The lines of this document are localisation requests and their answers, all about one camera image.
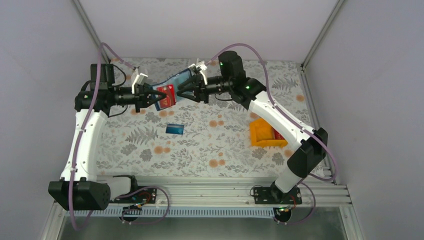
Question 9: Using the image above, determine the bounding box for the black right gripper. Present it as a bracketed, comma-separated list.
[177, 73, 233, 103]

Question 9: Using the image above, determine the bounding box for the blue leather card holder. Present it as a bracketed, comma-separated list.
[151, 68, 192, 111]

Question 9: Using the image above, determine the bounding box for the blue credit card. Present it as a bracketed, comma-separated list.
[165, 123, 184, 135]

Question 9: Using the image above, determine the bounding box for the red credit card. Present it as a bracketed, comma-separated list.
[156, 84, 177, 111]

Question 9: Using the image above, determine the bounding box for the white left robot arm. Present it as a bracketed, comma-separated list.
[48, 63, 167, 211]

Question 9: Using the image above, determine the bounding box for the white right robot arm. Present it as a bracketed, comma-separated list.
[176, 50, 329, 204]

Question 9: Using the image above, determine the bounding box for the floral table cloth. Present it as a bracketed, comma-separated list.
[96, 57, 312, 178]

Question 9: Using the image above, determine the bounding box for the yellow plastic bin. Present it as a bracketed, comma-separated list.
[249, 118, 288, 148]

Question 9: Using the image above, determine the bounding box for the red item in bin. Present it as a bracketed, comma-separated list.
[273, 129, 284, 140]

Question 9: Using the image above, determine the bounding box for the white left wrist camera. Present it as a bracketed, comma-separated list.
[131, 66, 148, 95]

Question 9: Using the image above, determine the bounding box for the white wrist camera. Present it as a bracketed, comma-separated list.
[131, 66, 148, 95]
[187, 58, 208, 79]

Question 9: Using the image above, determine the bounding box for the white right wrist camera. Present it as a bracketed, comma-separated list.
[187, 58, 208, 79]

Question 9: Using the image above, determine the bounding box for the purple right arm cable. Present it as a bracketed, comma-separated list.
[206, 43, 338, 182]

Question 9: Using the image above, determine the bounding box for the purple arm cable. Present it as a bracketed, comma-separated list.
[206, 43, 338, 182]
[67, 42, 137, 231]

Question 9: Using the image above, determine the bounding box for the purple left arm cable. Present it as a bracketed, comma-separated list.
[67, 42, 137, 231]

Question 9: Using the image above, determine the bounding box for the aluminium rail base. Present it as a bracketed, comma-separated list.
[92, 176, 353, 219]

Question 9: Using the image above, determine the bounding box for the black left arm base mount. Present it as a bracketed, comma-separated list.
[107, 174, 158, 205]

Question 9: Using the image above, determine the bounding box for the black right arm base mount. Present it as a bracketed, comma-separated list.
[249, 185, 303, 205]

